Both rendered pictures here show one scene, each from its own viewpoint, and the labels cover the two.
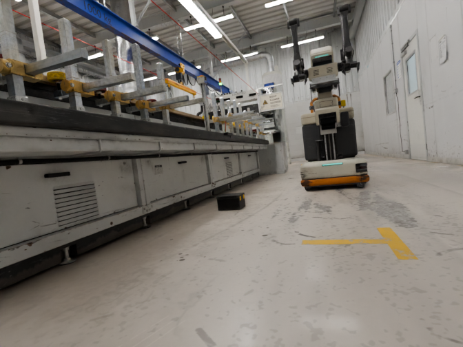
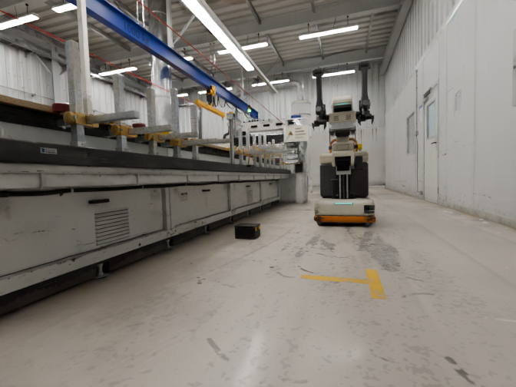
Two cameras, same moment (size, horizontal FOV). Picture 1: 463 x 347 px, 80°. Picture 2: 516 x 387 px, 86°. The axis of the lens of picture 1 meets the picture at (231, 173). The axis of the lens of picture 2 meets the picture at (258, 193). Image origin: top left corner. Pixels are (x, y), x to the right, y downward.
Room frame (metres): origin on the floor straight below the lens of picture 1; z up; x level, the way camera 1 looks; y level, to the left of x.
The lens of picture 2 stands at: (-0.25, -0.04, 0.54)
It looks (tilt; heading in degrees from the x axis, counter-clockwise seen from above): 3 degrees down; 359
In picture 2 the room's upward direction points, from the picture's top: 2 degrees counter-clockwise
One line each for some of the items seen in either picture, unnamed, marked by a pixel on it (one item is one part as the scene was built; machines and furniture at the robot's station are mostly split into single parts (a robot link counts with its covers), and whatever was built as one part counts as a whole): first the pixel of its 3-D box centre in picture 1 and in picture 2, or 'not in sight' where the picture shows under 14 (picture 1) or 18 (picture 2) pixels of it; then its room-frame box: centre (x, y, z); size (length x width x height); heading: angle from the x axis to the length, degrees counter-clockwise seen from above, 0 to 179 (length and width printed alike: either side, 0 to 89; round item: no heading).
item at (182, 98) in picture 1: (156, 104); (188, 143); (1.72, 0.41, 0.80); 0.43 x 0.03 x 0.04; 72
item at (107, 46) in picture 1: (112, 86); (152, 127); (1.47, 0.57, 0.87); 0.04 x 0.04 x 0.48; 72
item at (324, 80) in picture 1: (324, 87); (342, 132); (2.68, -0.99, 0.99); 0.28 x 0.16 x 0.22; 71
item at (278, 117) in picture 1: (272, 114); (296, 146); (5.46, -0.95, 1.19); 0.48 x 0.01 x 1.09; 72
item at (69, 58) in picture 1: (38, 68); (97, 120); (1.01, 0.65, 0.82); 0.43 x 0.03 x 0.04; 72
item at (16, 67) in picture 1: (19, 70); (81, 120); (1.02, 0.72, 0.82); 0.14 x 0.06 x 0.05; 162
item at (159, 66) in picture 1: (163, 97); (194, 134); (1.94, 0.41, 0.90); 0.04 x 0.04 x 0.48; 72
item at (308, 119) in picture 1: (328, 131); (343, 171); (3.04, -1.11, 0.59); 0.55 x 0.34 x 0.83; 71
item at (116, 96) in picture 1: (117, 97); (154, 137); (1.49, 0.56, 0.81); 0.14 x 0.06 x 0.05; 162
